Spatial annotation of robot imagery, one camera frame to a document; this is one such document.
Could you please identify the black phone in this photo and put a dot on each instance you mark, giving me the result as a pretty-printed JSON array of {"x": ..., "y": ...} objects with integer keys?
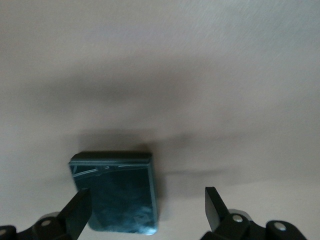
[{"x": 120, "y": 195}]

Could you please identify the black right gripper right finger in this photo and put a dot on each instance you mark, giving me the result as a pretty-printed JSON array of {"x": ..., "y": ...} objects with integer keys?
[{"x": 225, "y": 225}]

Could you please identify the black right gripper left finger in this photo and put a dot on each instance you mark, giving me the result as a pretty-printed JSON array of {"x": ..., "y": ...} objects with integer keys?
[{"x": 67, "y": 220}]

